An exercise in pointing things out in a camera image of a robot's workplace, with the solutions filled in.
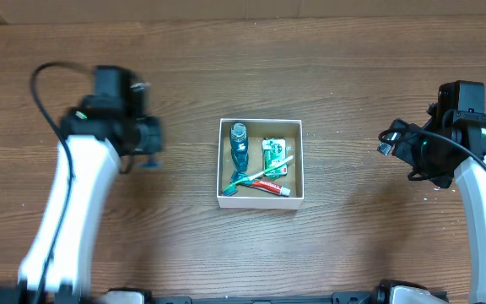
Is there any blue mouthwash bottle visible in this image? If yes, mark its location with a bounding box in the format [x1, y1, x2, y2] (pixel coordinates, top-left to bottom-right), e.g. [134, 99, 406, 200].
[229, 122, 249, 172]

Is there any green toothbrush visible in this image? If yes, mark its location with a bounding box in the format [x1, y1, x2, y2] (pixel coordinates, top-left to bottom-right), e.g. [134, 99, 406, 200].
[221, 155, 294, 196]

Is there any green Dettol soap packet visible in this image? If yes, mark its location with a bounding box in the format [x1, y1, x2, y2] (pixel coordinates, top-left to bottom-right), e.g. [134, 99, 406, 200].
[262, 138, 288, 179]

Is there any red Colgate toothpaste tube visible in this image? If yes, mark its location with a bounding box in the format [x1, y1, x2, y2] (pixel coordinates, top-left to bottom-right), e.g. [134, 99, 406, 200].
[241, 179, 291, 197]

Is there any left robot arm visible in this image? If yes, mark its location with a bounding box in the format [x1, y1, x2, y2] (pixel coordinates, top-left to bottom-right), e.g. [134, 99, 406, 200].
[0, 62, 164, 304]

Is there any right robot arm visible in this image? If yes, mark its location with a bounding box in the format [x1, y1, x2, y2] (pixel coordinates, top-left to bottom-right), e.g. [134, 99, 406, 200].
[377, 80, 486, 303]

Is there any white cardboard box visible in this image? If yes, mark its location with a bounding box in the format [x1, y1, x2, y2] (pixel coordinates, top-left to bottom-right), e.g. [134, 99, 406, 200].
[216, 118, 305, 209]

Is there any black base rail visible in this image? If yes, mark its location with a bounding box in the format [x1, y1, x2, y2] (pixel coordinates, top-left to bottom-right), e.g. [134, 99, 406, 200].
[95, 287, 448, 304]

